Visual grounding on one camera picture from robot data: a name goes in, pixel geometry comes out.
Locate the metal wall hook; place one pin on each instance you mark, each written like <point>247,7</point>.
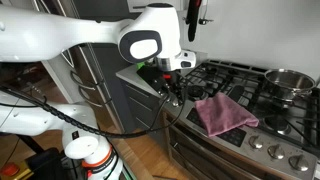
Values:
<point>204,21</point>

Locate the steel cooking pot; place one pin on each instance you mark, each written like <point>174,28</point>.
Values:
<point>286,90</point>

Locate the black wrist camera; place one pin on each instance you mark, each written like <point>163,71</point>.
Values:
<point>148,73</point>

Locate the silver stove knob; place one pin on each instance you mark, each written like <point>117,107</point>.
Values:
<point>175,102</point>
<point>299,163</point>
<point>166,98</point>
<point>256,142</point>
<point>276,152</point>

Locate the black tripod leg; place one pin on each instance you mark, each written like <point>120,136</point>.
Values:
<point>31,144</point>

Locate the black robot base box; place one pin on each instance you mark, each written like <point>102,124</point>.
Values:
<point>43,165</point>

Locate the black oven mitt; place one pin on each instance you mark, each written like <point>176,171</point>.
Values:
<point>192,20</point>

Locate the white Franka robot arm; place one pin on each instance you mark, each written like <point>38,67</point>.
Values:
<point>50,33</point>

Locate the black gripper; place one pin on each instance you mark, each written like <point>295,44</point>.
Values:
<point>168,81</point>

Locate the red emergency stop button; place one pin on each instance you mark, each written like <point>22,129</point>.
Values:
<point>9,169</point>

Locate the dark grey lower cabinet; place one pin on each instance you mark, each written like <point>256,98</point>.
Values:
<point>140,106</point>

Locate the pink cloth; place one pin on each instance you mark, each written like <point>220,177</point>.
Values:
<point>223,113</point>

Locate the white upper cabinet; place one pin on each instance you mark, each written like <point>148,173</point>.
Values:
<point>138,5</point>

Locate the stainless steel refrigerator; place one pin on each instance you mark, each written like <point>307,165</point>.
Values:
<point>100,110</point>

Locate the stainless steel gas stove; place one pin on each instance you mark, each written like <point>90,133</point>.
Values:
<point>213,146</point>

